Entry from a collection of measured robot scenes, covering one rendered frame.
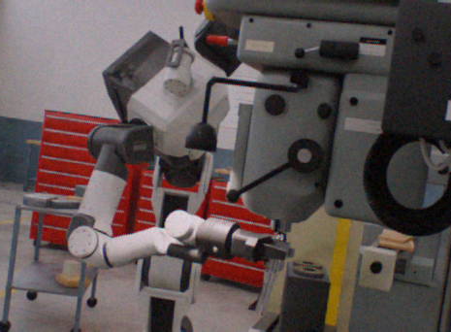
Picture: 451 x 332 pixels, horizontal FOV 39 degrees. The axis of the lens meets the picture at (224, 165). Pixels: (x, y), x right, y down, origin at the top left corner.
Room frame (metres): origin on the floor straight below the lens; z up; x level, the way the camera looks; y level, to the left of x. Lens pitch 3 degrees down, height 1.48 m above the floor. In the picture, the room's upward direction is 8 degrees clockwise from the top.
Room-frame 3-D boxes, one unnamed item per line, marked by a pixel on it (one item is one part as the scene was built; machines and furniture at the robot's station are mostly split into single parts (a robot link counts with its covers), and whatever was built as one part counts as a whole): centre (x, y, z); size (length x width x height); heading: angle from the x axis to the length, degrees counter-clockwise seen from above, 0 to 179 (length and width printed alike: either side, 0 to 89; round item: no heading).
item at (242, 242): (1.46, -0.06, 1.23); 0.13 x 0.12 x 0.10; 154
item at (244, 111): (1.45, -0.04, 1.45); 0.04 x 0.04 x 0.21; 74
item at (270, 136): (1.42, -0.15, 1.47); 0.21 x 0.19 x 0.32; 164
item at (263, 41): (1.40, -0.18, 1.68); 0.34 x 0.24 x 0.10; 74
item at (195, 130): (1.44, 0.06, 1.46); 0.07 x 0.07 x 0.06
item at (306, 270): (1.85, -0.28, 1.03); 0.22 x 0.12 x 0.20; 175
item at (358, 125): (1.36, -0.33, 1.47); 0.24 x 0.19 x 0.26; 164
